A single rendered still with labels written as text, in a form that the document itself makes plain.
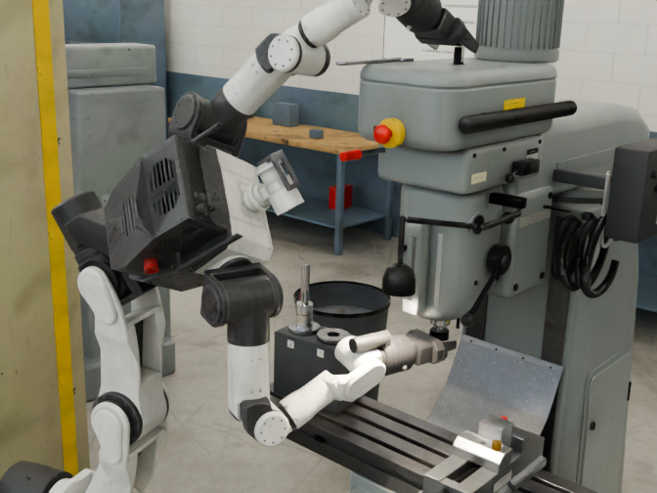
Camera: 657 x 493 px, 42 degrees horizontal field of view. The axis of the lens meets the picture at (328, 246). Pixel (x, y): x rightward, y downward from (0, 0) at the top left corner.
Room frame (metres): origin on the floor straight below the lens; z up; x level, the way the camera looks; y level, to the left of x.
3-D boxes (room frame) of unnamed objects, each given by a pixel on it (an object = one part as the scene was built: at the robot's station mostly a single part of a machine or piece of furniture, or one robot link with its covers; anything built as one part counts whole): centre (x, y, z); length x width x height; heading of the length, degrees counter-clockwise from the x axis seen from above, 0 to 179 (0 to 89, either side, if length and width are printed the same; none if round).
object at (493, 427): (1.78, -0.40, 1.05); 0.06 x 0.05 x 0.06; 50
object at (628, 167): (1.90, -0.72, 1.62); 0.20 x 0.09 x 0.21; 139
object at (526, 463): (1.76, -0.38, 0.99); 0.35 x 0.15 x 0.11; 140
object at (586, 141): (2.27, -0.60, 1.66); 0.80 x 0.23 x 0.20; 139
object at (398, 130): (1.72, -0.12, 1.76); 0.06 x 0.02 x 0.06; 49
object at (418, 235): (1.81, -0.20, 1.45); 0.04 x 0.04 x 0.21; 49
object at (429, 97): (1.91, -0.28, 1.81); 0.47 x 0.26 x 0.16; 139
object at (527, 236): (2.04, -0.40, 1.47); 0.24 x 0.19 x 0.26; 49
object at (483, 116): (1.83, -0.41, 1.79); 0.45 x 0.04 x 0.04; 139
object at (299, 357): (2.17, 0.02, 1.04); 0.22 x 0.12 x 0.20; 56
